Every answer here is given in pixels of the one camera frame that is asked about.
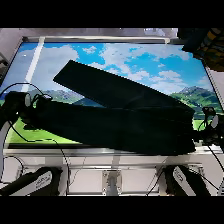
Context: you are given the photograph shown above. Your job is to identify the black pants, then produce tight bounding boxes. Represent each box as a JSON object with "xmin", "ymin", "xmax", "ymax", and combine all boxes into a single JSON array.
[{"xmin": 23, "ymin": 59, "xmax": 198, "ymax": 157}]

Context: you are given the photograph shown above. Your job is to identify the black garment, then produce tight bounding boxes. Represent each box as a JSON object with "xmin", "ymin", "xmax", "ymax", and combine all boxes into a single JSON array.
[{"xmin": 176, "ymin": 27, "xmax": 210, "ymax": 53}]

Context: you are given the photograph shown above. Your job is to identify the yellow and dark patterned garment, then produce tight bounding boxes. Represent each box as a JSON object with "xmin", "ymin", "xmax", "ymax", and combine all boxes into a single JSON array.
[{"xmin": 193, "ymin": 27, "xmax": 224, "ymax": 73}]

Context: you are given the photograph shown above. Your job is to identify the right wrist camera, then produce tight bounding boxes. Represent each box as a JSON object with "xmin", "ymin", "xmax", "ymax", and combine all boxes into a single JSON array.
[{"xmin": 201, "ymin": 106, "xmax": 217, "ymax": 129}]

